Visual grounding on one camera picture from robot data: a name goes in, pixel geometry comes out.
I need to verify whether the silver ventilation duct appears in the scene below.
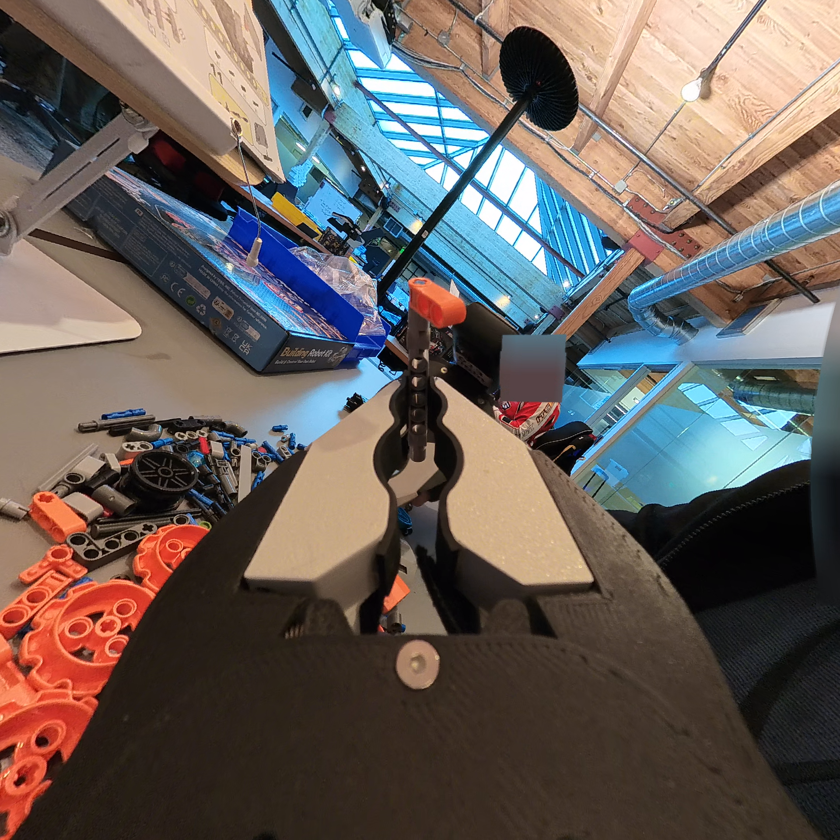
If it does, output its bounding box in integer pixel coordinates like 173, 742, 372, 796
626, 180, 840, 345

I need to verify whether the orange connector piece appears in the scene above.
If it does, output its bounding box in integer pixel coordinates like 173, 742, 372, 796
408, 277, 467, 326

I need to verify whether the instruction booklet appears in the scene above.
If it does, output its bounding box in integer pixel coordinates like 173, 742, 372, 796
118, 0, 286, 185

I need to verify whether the blue storage bin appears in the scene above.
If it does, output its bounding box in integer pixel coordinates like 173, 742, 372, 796
226, 206, 391, 365

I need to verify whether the pile of building pieces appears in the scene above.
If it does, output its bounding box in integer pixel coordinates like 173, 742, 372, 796
0, 407, 309, 578

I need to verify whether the blue robot kit box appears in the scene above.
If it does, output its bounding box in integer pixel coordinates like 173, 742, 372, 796
66, 167, 361, 375

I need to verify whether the blue shirt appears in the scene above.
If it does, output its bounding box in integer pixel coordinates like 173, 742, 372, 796
696, 577, 840, 840

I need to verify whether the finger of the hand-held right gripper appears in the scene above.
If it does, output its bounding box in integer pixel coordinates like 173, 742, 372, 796
387, 461, 447, 506

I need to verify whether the grey perforated thin beam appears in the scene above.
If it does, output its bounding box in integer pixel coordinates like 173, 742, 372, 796
406, 308, 433, 463

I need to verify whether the clear plastic bag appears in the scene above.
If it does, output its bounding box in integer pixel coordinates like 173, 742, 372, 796
289, 246, 388, 342

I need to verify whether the black metal pole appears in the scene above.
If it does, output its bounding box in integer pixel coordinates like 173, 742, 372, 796
377, 26, 580, 303

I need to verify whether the yellow bin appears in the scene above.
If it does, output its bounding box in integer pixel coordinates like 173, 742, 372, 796
271, 192, 322, 238

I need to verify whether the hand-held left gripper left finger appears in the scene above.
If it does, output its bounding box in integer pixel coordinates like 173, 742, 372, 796
243, 382, 406, 634

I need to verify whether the black spoked wheel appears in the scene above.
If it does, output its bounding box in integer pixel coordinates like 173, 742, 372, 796
121, 449, 200, 513

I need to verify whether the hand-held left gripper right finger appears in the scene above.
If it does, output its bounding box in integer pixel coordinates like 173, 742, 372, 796
430, 379, 595, 634

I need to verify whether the white book stand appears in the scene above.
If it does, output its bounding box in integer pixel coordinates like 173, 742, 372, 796
0, 0, 286, 355

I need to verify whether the orange short beam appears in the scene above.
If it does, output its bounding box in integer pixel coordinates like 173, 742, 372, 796
29, 491, 88, 544

